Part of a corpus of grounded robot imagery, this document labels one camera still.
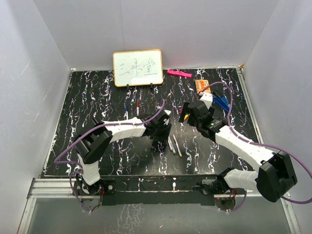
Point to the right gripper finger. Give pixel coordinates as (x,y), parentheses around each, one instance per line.
(185,111)
(191,120)

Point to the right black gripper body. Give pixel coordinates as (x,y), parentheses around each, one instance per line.
(211,110)

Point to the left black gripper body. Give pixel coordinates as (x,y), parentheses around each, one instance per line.
(161,133)

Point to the white pen red tip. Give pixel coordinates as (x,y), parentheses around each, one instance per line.
(137,108)

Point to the white pen blue tip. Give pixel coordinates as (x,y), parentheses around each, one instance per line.
(126,112)

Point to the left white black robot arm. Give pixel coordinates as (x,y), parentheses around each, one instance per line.
(99,135)

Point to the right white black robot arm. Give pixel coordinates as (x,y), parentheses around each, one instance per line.
(273,174)

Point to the white pen green tip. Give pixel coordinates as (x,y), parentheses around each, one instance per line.
(171,146)

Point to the white pen yellow tip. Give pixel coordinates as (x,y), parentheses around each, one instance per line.
(177,146)

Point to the orange card pack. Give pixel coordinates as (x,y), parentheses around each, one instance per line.
(200,85)

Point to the pink plastic clip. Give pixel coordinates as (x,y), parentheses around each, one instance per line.
(179,73)

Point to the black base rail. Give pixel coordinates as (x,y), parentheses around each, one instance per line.
(154,189)

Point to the small whiteboard with orange frame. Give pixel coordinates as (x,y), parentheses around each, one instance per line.
(135,68)

